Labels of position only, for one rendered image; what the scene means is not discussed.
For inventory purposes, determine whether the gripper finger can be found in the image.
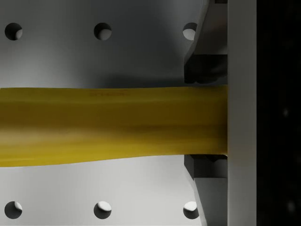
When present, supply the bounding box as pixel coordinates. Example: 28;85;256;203
184;0;228;85
184;154;228;226

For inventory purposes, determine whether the yellow banana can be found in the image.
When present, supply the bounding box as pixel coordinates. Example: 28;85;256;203
0;85;229;167

